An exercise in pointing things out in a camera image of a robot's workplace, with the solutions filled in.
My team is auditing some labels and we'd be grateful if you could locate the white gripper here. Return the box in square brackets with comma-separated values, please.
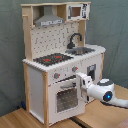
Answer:
[76, 72, 93, 102]

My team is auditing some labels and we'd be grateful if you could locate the white toy oven door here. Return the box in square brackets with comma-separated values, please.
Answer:
[48, 79, 85, 125]

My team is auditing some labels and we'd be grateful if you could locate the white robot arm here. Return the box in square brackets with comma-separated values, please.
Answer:
[76, 72, 128, 109]

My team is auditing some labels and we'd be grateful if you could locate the wooden toy kitchen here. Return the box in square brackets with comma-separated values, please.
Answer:
[22, 2, 105, 127]

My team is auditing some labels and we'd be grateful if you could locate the white fridge door with dispenser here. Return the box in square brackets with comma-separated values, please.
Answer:
[78, 55, 102, 106]

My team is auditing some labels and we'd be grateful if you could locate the grey toy sink basin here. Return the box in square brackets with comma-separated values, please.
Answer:
[65, 47, 95, 56]

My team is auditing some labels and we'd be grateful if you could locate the black toy faucet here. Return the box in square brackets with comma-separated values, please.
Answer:
[67, 33, 82, 49]

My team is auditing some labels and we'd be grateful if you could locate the black toy stovetop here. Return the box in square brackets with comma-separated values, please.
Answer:
[34, 53, 70, 66]

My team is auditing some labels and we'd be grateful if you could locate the toy microwave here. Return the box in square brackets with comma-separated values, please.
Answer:
[67, 3, 90, 21]

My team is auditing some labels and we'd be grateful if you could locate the grey toy range hood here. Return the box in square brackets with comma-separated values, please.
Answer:
[35, 5, 64, 27]

